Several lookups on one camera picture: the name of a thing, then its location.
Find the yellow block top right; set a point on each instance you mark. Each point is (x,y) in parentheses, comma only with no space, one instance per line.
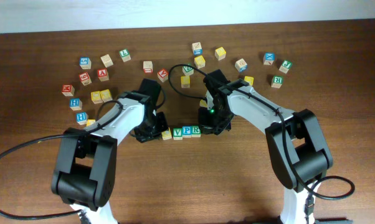
(220,53)

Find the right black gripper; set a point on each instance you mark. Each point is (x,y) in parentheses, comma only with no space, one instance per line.
(213,125)

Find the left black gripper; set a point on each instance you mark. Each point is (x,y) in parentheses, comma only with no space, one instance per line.
(154,129)

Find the blue block far left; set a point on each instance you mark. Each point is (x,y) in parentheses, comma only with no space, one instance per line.
(85,63)

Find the yellow O block left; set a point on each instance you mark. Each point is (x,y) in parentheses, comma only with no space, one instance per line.
(90,122)

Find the blue h block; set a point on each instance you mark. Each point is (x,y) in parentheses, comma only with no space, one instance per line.
(81,118)
(75,104)

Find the plain block red side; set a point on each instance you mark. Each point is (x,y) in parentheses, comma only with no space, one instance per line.
(148,66)

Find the yellow block centre lower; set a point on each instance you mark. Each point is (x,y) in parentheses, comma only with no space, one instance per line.
(203,103)

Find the green V block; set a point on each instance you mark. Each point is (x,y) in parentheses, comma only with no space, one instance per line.
(177,133)

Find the blue H block upper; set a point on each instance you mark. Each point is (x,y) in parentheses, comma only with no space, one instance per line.
(75,104)

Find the red nine block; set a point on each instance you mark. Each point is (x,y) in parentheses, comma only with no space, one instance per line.
(85,78)

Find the red A block left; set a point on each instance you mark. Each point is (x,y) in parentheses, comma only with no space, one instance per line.
(103,75)

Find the green L block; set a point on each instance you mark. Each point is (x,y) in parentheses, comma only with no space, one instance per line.
(125,55)

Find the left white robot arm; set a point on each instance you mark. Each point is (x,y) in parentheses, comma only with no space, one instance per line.
(84,174)

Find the yellow G block pair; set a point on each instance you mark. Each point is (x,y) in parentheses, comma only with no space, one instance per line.
(106,95)

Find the blue P block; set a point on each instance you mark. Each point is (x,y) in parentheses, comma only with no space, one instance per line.
(187,131)

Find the red A block tilted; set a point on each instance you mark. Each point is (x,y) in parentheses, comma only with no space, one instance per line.
(163,75)

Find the green r block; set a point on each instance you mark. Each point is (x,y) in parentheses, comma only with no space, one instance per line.
(196,132)
(277,82)

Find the yellow C block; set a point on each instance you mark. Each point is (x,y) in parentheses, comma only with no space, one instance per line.
(167,134)

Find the plain block blue side top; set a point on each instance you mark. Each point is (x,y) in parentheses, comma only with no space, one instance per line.
(196,48)

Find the yellow block below Z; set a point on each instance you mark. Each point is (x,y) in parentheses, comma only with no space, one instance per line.
(185,82)

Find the yellow block above Z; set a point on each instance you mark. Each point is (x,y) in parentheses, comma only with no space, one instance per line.
(199,62)

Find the blue X block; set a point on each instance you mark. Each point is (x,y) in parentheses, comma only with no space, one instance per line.
(268,58)

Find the plain wooden block left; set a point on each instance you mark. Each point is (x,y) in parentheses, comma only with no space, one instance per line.
(106,60)

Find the green Z block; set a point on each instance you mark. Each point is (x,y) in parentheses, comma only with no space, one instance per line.
(188,70)

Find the yellow O block pair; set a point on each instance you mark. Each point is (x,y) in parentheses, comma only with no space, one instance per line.
(96,97)

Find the red M block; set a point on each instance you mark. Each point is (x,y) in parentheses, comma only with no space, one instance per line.
(68,90)

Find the plain block right centre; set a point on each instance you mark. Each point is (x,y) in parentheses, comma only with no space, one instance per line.
(241,65)

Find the blue H block lower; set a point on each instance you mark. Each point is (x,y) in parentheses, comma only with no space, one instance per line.
(81,118)

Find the green J block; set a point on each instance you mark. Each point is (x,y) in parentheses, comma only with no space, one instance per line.
(285,66)

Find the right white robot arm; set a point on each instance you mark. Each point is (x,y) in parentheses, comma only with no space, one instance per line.
(298,151)

